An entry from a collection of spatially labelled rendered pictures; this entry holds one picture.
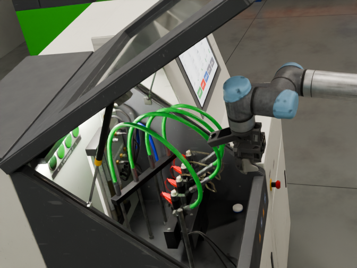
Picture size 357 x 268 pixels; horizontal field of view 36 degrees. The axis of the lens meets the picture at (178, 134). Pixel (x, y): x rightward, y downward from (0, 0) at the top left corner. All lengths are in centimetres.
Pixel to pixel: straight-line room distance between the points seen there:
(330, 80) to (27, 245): 98
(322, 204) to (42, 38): 337
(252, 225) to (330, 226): 146
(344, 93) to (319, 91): 6
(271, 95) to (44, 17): 434
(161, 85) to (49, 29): 366
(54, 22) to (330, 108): 276
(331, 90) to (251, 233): 62
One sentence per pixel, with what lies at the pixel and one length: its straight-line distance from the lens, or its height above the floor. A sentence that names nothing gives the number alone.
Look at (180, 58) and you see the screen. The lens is 218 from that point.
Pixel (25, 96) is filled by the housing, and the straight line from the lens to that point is 184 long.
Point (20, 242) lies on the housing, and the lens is 171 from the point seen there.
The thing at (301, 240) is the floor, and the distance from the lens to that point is 325.
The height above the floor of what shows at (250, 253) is 95.
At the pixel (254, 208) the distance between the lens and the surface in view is 198.
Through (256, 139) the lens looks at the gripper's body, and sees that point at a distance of 156.
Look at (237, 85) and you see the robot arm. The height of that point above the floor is 156.
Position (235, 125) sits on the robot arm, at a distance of 151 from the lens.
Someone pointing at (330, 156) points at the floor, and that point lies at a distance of 391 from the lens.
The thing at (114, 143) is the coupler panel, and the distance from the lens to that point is 209.
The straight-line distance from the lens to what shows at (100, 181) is 195.
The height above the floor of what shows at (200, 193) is 123.
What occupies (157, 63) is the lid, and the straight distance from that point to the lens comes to 118.
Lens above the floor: 220
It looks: 30 degrees down
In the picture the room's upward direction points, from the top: 12 degrees counter-clockwise
